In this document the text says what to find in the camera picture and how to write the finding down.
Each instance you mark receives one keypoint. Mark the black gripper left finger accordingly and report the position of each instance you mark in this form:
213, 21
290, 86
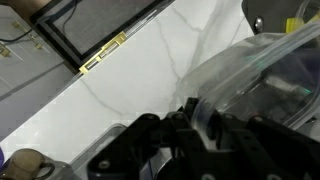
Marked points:
140, 150

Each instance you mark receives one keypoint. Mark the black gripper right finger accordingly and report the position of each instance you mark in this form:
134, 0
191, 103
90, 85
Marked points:
266, 153

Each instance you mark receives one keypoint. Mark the brown glass mug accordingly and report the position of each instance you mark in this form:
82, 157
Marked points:
23, 165

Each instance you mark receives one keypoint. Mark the metal sink drain stopper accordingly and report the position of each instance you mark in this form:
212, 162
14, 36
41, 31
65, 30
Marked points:
259, 23

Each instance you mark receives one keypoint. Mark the white lower cabinet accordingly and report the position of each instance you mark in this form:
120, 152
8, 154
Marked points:
30, 80

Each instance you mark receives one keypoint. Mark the black framed panel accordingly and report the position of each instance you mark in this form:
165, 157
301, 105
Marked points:
100, 23

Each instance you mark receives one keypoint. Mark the stainless steel sink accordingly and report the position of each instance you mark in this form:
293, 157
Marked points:
273, 13

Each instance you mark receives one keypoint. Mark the clear glass bowl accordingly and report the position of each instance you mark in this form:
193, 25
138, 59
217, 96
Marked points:
308, 8

